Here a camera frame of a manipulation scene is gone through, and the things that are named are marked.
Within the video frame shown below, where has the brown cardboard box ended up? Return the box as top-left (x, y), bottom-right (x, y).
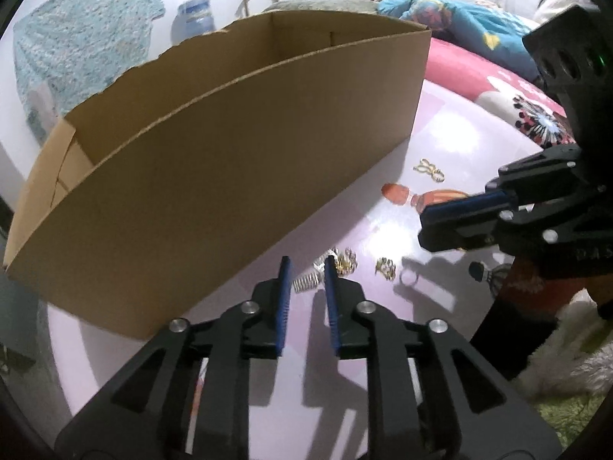
top-left (3, 10), bottom-right (430, 340)

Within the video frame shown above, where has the blue patterned blanket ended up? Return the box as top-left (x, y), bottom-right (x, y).
top-left (377, 0), bottom-right (539, 82)

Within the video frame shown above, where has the blue patterned wall cloth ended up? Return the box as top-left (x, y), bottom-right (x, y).
top-left (13, 0), bottom-right (165, 142)

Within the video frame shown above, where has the gold bow charm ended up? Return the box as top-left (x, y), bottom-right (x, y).
top-left (413, 158), bottom-right (446, 183)

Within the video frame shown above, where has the pink floral blanket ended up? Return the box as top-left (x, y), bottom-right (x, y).
top-left (425, 38), bottom-right (575, 148)

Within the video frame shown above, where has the silver rectangular hair clip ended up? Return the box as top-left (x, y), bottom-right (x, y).
top-left (292, 271), bottom-right (321, 293)

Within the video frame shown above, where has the grey fuzzy blanket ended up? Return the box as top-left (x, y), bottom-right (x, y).
top-left (264, 0), bottom-right (378, 13)

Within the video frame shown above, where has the gold butterfly charm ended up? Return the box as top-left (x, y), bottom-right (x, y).
top-left (334, 248), bottom-right (357, 277)

